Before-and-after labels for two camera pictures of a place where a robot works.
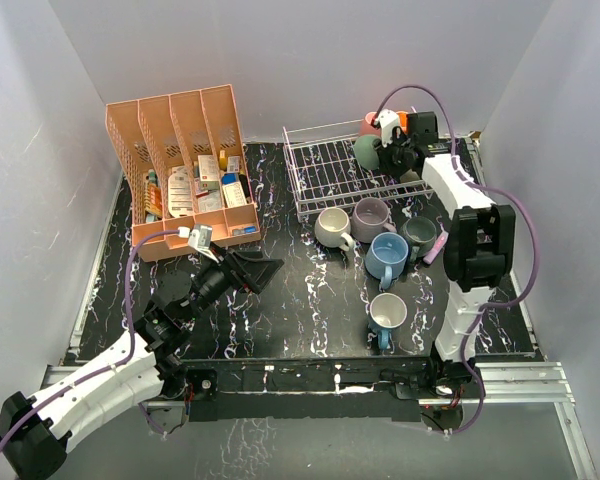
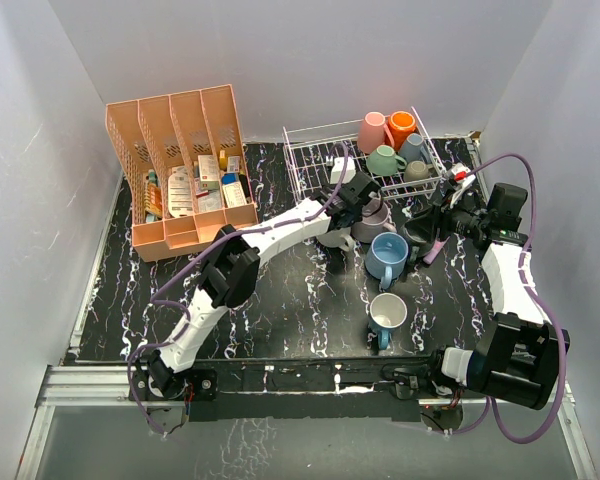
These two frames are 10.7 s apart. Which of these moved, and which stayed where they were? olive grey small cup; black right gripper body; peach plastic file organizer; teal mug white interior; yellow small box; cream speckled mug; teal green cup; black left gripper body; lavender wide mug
Moved: black right gripper body; teal green cup; black left gripper body
Stayed: lavender wide mug; peach plastic file organizer; cream speckled mug; yellow small box; teal mug white interior; olive grey small cup
